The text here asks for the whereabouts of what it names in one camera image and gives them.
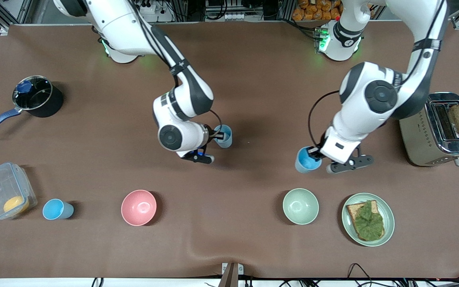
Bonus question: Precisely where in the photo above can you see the glass lid with blue knob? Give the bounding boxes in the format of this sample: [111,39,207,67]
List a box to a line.
[13,76,53,111]

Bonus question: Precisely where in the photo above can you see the toast slice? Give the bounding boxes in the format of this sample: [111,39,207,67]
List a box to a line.
[346,200,385,242]

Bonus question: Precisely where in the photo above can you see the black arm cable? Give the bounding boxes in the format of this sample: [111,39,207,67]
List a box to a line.
[308,0,447,149]
[128,0,223,132]

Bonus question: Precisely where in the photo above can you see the white power strip with plugs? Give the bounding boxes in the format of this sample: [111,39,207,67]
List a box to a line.
[138,0,174,22]

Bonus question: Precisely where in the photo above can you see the pale green bowl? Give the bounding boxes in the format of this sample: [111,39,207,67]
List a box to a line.
[282,188,320,225]

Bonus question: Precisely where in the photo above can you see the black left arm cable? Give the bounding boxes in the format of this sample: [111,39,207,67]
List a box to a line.
[308,0,447,149]

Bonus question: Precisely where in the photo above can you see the beige and chrome toaster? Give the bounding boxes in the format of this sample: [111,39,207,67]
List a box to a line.
[398,92,459,167]

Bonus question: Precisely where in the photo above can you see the pale green plate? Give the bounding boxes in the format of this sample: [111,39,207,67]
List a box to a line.
[341,193,395,247]

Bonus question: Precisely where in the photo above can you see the brown table cover mat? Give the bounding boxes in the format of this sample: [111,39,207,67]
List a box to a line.
[0,20,459,279]

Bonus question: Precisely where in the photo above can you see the pink bowl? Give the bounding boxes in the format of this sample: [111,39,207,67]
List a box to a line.
[121,189,157,226]

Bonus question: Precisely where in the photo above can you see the black saucepan with blue handle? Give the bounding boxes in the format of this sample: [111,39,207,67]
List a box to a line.
[0,75,64,137]

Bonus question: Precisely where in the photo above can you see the green lettuce leaf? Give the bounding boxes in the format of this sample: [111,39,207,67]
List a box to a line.
[352,201,384,241]

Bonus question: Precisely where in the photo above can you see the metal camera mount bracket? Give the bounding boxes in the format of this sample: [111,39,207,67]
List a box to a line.
[218,262,244,287]

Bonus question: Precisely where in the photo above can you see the blue plastic cup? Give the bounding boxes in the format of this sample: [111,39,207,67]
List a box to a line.
[295,146,322,174]
[42,199,75,220]
[214,124,233,149]

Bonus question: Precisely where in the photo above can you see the orange round food piece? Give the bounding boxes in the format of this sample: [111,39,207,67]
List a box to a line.
[3,195,30,214]

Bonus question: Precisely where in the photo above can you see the bag of orange snacks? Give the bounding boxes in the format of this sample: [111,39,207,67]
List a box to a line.
[292,0,343,21]

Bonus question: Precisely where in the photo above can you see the black looped cable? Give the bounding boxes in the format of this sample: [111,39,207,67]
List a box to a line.
[347,263,375,287]

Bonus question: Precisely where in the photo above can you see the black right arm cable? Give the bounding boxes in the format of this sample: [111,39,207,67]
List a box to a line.
[128,0,223,132]

